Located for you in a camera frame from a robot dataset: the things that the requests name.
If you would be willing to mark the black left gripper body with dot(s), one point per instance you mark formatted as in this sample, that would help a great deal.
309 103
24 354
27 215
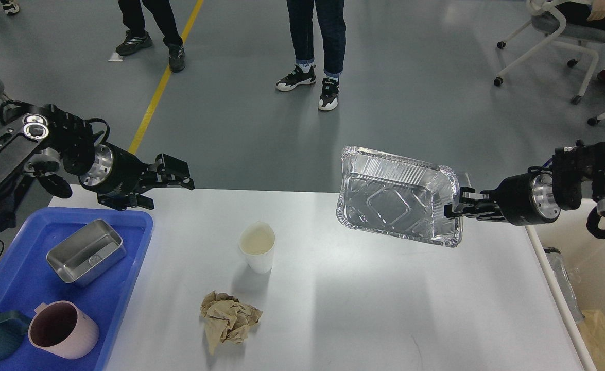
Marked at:
114 172

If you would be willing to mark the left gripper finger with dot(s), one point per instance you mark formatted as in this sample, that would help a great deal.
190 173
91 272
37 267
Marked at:
168 171
123 202

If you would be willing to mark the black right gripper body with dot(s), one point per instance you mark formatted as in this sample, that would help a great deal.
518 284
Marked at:
527 199

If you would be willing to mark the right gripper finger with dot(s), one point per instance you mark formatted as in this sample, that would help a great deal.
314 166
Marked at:
487 212
468 197

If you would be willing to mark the stainless steel rectangular container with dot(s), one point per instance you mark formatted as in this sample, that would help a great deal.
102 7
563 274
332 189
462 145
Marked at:
88 253

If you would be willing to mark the aluminium foil tray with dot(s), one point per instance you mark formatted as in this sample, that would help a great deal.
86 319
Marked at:
398 196

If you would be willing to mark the white paper cup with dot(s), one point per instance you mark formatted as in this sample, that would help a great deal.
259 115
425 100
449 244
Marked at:
257 244

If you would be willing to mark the pink mug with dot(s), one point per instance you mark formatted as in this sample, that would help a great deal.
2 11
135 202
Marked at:
62 329

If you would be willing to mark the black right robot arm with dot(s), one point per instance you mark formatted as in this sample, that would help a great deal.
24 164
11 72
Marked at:
570 167

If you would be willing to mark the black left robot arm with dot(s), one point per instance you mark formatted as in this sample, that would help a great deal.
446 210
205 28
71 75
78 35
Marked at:
37 143

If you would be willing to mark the clear plastic in bin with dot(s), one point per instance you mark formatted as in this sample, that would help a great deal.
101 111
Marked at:
556 261

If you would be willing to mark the white plastic bin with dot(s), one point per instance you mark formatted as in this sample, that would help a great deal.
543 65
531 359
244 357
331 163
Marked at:
584 257

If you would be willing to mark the white paper on floor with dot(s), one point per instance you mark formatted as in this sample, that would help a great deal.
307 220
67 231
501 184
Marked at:
115 58

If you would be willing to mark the blue plastic tray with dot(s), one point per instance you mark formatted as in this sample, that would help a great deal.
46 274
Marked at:
26 280

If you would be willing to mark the crumpled brown paper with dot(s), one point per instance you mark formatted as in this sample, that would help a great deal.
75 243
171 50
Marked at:
227 319

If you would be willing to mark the white office chair right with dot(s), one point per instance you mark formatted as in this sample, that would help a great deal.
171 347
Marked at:
545 18

